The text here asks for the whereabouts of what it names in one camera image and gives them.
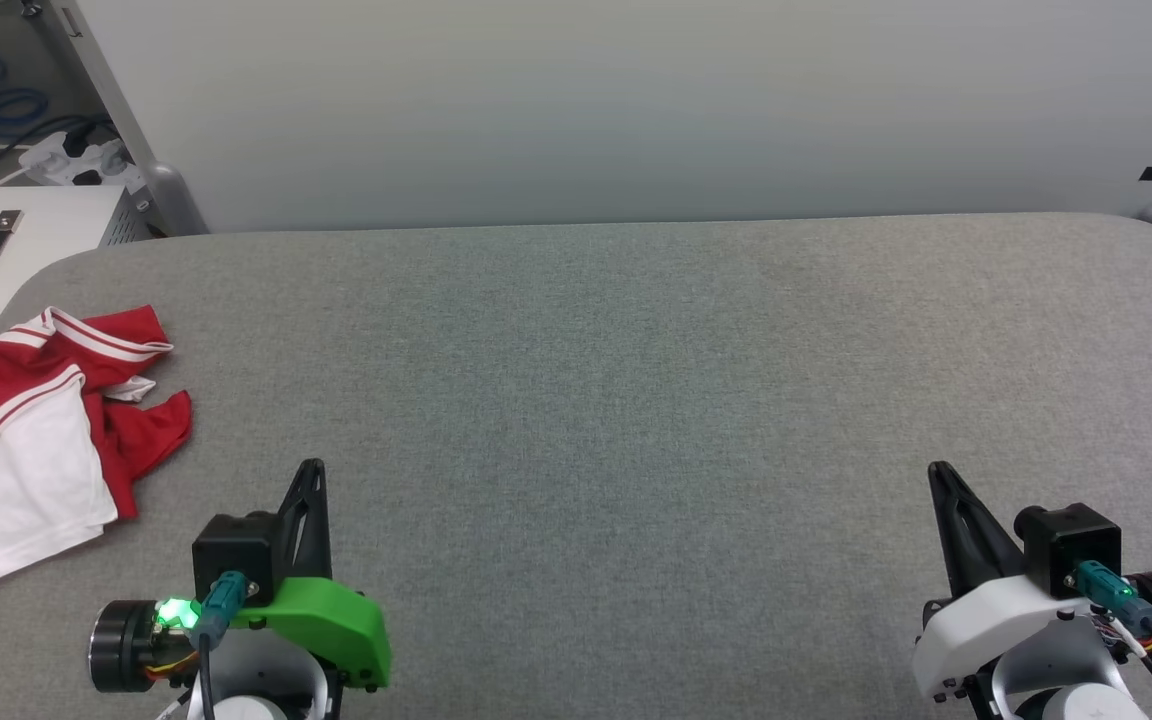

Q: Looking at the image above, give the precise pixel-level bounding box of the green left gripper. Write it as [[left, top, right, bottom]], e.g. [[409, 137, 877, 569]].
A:
[[89, 460, 392, 693]]

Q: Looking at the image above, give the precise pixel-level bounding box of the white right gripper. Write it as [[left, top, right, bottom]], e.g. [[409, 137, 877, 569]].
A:
[[911, 461, 1152, 699]]

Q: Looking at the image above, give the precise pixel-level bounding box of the red and white basketball jersey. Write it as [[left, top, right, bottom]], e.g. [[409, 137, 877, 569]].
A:
[[0, 305, 194, 591]]

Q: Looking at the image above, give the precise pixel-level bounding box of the white equipment box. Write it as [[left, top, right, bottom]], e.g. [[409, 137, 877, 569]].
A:
[[0, 185, 152, 386]]

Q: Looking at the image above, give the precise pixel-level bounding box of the white power strip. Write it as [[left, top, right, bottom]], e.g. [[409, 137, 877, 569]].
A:
[[19, 130, 147, 196]]

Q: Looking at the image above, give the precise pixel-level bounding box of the teal left camera connector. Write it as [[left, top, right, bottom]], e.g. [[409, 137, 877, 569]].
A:
[[194, 570, 249, 646]]

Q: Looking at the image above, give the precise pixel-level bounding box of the teal camera connector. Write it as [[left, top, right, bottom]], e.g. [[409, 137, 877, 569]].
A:
[[194, 570, 249, 646], [1074, 560, 1152, 629]]

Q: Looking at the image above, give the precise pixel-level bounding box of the teal right camera connector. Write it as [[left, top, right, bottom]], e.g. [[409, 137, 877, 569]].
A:
[[1074, 560, 1152, 629]]

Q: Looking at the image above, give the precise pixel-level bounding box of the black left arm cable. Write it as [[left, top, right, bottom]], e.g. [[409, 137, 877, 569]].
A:
[[194, 640, 222, 720]]

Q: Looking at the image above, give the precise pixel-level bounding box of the grey metal partition post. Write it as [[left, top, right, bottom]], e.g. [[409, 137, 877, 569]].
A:
[[46, 0, 209, 236]]

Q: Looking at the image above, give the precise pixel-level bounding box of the blue coiled cable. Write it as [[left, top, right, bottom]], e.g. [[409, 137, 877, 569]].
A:
[[0, 25, 49, 136]]

